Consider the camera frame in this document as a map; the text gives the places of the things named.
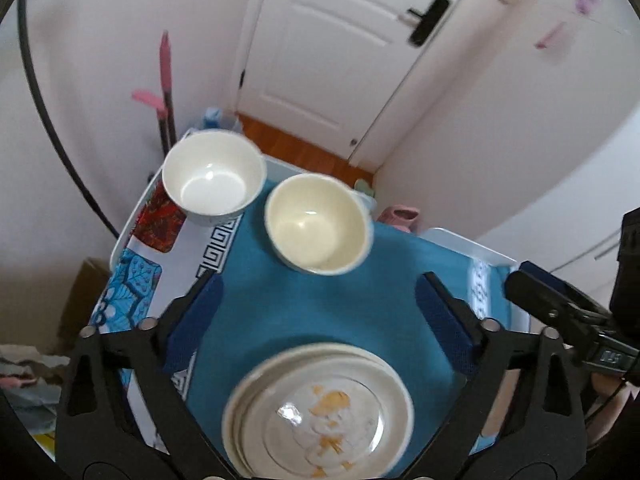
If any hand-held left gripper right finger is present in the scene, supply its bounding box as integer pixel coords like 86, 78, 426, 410
407, 271, 587, 480

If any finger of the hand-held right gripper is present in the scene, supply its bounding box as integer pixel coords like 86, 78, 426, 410
504, 260, 640, 387
611, 207, 640, 332

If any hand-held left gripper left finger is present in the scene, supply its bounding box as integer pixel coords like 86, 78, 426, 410
55, 272, 234, 480

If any plain white plate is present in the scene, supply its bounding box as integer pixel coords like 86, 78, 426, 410
221, 342, 401, 480

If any cream plate with cartoon print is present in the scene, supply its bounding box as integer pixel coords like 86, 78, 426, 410
237, 352, 416, 480

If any person's right hand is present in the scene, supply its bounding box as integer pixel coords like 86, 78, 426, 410
587, 375, 637, 449

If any white wardrobe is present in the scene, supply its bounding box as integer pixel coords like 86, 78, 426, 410
472, 107, 640, 306

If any pink slipper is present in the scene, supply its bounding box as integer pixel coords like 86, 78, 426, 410
377, 204, 420, 234

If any brown cardboard box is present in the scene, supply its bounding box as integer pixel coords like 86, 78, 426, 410
57, 257, 111, 357

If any teal patterned tablecloth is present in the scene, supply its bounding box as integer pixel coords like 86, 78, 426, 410
87, 200, 521, 480

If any white bowl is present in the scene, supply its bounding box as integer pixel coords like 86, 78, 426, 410
161, 129, 267, 227

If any cream bowl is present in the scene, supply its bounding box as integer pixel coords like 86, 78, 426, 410
264, 173, 375, 277

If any grey cloth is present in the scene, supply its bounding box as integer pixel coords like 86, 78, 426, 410
0, 344, 71, 411

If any black clothes rack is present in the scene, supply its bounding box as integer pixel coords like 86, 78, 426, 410
17, 0, 121, 242

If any white panel door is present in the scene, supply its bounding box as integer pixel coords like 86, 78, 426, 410
235, 0, 488, 168

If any grey wardrobe handle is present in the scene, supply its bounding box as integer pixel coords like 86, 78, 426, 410
559, 232, 621, 265

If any pink wall sticker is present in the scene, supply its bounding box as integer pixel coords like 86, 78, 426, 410
534, 21, 566, 50

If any black door lock handle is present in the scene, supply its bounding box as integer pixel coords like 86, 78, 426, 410
407, 0, 450, 49

